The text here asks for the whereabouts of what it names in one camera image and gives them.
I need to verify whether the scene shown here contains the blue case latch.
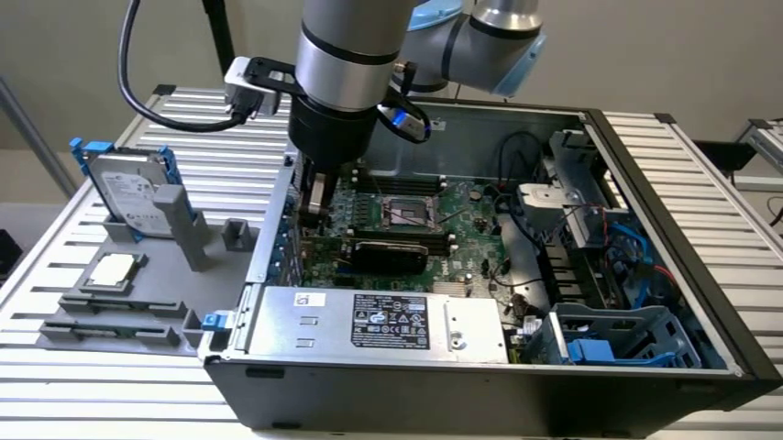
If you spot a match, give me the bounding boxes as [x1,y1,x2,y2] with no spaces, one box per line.
[203,310,235,332]

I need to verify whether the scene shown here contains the green motherboard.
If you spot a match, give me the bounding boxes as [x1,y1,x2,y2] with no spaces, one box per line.
[298,172,529,317]

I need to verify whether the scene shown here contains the thick black camera cable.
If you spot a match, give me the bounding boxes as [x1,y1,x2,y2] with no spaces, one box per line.
[118,0,254,135]

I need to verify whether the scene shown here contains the silver CPU chip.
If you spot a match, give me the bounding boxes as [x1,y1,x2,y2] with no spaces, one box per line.
[78,251,150,294]

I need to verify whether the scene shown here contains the metal slat side table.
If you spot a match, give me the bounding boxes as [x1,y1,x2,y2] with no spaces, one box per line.
[731,117,783,192]

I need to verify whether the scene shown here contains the red wire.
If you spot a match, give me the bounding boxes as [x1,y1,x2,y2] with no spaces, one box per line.
[650,262,679,296]

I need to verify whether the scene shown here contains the blue SATA wire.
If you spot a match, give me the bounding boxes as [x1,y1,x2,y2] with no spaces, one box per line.
[601,218,654,314]

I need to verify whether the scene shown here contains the hard disk with blue carrier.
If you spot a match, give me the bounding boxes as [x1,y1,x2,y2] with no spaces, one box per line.
[68,137,183,241]

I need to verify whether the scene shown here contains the black RAM slots bank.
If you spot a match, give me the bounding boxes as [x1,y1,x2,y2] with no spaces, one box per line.
[350,170,450,194]
[347,229,461,258]

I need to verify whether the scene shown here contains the grey blue disk bay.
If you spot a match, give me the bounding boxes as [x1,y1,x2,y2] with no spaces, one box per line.
[529,301,702,369]

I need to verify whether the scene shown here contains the grey parts rack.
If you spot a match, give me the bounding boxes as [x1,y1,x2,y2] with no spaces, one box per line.
[38,184,266,359]

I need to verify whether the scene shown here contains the black open PC case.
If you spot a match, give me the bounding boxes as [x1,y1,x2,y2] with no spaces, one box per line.
[203,97,783,440]

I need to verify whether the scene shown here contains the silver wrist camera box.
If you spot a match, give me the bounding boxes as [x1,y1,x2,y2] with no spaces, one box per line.
[222,56,295,126]

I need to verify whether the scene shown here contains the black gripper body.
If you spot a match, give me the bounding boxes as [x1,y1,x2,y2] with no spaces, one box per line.
[287,94,378,174]

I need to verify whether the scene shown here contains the grey metal frame post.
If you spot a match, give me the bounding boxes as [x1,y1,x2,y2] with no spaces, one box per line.
[0,75,78,200]

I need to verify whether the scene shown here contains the black graphics card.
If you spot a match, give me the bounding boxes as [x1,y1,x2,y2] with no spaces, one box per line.
[299,235,431,279]

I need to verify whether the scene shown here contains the CPU socket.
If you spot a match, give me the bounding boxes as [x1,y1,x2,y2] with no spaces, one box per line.
[376,193,445,231]

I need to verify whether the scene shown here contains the black looped wire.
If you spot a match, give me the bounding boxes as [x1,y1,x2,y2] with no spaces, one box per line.
[495,131,545,190]

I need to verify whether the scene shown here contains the metal drive cage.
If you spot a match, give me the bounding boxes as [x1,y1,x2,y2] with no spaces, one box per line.
[517,129,633,249]

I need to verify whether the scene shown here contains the silver power supply unit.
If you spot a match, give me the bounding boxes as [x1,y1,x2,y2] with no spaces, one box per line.
[243,285,513,367]

